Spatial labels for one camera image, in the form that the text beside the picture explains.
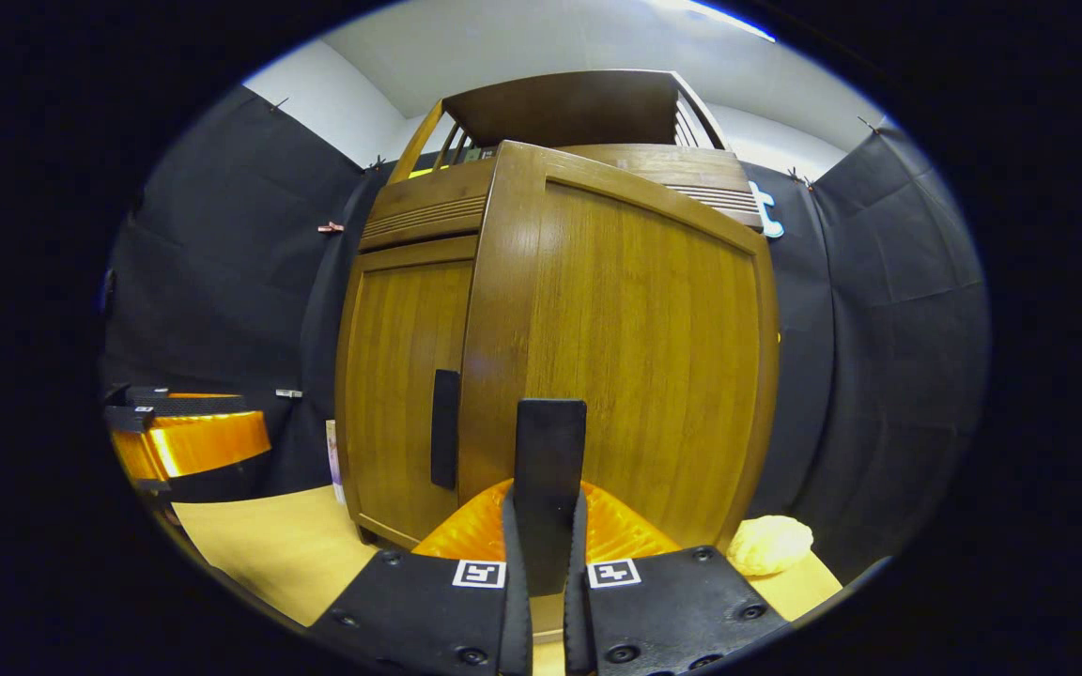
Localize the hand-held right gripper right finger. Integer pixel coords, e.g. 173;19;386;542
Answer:
563;481;794;676

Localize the black door handle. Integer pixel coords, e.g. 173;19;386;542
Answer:
430;369;461;491
513;398;589;597

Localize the wooden shoe cabinet door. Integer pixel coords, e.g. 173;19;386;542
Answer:
334;235;481;550
456;141;781;555

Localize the pale yellow fluffy object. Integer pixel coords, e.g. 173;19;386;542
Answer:
727;515;814;576

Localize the wooden double-door shoe cabinet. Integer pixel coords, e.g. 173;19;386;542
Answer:
334;69;781;555

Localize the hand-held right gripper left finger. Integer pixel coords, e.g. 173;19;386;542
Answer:
309;479;534;676

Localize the pale purple book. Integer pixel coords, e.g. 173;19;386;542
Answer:
325;420;345;506

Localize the black backdrop cloth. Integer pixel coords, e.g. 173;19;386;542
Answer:
100;84;991;583

